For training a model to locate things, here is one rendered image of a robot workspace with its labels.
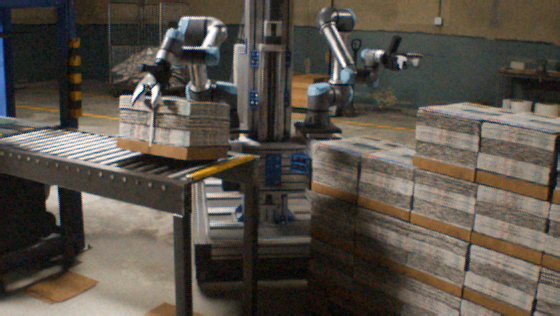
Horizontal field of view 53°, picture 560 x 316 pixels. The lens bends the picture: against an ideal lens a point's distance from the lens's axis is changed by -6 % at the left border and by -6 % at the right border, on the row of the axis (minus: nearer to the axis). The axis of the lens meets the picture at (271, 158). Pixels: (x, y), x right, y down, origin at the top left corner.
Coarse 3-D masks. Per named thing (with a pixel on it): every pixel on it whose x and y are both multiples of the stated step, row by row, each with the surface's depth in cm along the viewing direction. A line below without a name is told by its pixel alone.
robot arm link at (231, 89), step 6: (216, 84) 308; (222, 84) 306; (228, 84) 308; (234, 84) 311; (216, 90) 307; (222, 90) 306; (228, 90) 305; (234, 90) 307; (216, 96) 306; (222, 96) 306; (228, 96) 306; (234, 96) 308; (216, 102) 308; (222, 102) 307; (228, 102) 307; (234, 102) 309; (234, 108) 310
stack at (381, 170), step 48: (336, 144) 271; (384, 144) 273; (384, 192) 243; (432, 192) 224; (480, 192) 207; (384, 240) 245; (432, 240) 226; (528, 240) 194; (384, 288) 250; (432, 288) 229; (480, 288) 211; (528, 288) 196
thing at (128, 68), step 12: (180, 12) 997; (168, 24) 972; (156, 48) 1019; (120, 60) 1050; (132, 60) 1021; (144, 60) 995; (120, 72) 1023; (132, 72) 1008; (180, 72) 1025; (120, 84) 1019; (132, 84) 1032; (180, 84) 1041; (180, 96) 1038
